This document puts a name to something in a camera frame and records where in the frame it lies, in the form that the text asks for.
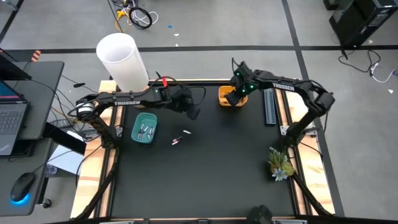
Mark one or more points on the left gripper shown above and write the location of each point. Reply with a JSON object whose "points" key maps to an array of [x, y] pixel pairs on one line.
{"points": [[182, 98]]}

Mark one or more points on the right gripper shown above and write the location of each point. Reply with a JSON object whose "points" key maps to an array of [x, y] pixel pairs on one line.
{"points": [[237, 98]]}

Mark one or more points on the dark grey battery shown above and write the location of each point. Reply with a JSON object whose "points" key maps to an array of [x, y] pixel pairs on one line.
{"points": [[151, 130]]}

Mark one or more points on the silver battery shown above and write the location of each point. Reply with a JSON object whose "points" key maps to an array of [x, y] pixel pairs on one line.
{"points": [[140, 135], [186, 132], [149, 137], [146, 129]]}

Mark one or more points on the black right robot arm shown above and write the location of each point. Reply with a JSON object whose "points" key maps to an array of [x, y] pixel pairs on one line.
{"points": [[289, 84]]}

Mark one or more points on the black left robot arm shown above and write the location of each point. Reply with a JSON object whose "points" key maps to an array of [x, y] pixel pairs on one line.
{"points": [[124, 100]]}

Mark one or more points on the yellow plastic bin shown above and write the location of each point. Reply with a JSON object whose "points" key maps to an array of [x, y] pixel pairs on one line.
{"points": [[222, 96]]}

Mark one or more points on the long multiport hub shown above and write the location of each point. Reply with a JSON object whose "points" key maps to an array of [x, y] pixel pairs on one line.
{"points": [[270, 105]]}

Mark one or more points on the teal plastic bin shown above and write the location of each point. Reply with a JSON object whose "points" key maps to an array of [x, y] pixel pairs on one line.
{"points": [[146, 116]]}

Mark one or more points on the small succulent plant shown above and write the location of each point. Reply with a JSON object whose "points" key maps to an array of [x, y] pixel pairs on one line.
{"points": [[280, 165]]}

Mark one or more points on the table lamp white shade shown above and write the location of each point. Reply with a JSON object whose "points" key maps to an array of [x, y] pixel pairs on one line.
{"points": [[121, 62]]}

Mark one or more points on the person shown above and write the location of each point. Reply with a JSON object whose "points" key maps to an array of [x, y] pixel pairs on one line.
{"points": [[259, 216]]}

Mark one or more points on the white paper sheet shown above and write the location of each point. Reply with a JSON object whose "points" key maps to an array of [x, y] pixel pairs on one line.
{"points": [[66, 160]]}

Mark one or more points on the black computer tower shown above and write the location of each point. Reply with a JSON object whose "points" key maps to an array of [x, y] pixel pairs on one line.
{"points": [[360, 18]]}

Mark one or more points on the black desk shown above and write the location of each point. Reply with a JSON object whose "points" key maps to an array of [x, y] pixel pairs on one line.
{"points": [[43, 93]]}

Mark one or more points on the open laptop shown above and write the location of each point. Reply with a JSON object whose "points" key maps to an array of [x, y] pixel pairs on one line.
{"points": [[12, 118]]}

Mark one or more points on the black computer mouse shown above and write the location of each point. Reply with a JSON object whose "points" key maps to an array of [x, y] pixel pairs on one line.
{"points": [[22, 186]]}

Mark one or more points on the black monitor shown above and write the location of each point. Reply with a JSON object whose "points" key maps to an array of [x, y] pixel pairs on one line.
{"points": [[12, 67]]}

